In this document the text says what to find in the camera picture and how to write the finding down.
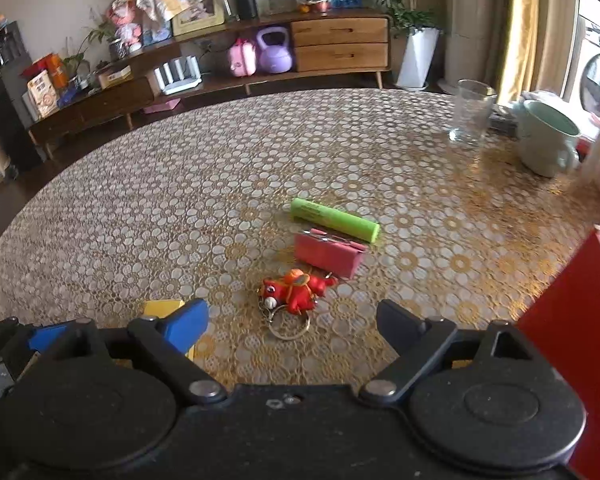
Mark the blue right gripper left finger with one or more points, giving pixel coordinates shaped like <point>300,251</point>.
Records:
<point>201,310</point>

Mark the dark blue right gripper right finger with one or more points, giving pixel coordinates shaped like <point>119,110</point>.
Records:
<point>399,327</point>

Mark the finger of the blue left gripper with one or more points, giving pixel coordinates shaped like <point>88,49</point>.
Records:
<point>43,337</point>

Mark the yellow cardboard box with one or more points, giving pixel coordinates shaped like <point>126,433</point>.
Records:
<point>181,332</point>

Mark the red figure keychain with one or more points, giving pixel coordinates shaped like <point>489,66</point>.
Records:
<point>296,293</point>

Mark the red binder clip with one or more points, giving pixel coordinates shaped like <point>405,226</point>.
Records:
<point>329,253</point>

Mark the green cylindrical tube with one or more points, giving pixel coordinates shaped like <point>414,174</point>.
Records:
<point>335,219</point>

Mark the red white storage box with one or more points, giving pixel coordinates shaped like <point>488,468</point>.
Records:
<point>564,324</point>

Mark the orange white snack box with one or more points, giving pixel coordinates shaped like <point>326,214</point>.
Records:
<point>43,94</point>

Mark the black cabinet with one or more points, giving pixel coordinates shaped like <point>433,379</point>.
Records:
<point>15,118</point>

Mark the light green ceramic mug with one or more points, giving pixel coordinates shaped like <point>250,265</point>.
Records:
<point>547,139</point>

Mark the clear drinking glass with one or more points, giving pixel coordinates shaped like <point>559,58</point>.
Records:
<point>473,105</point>

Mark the white radiator-like rack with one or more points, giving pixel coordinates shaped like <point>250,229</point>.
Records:
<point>178,75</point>

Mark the potted green plant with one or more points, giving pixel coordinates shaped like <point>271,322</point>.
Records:
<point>420,30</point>

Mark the pink toy case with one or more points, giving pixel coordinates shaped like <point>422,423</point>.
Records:
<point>242,57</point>

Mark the wooden tv cabinet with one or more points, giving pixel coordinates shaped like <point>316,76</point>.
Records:
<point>335,42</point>

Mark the purple kettlebell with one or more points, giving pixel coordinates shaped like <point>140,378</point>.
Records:
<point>274,58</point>

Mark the small potted plant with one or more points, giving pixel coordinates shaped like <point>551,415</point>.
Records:
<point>106,31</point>

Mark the washing machine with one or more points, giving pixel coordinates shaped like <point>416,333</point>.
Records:
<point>582,90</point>

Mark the framed photo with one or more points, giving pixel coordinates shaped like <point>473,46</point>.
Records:
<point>201,15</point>

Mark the pink doll figure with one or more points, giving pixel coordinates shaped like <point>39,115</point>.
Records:
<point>121,13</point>

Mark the black cylindrical speaker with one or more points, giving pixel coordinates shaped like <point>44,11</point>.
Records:
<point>246,10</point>

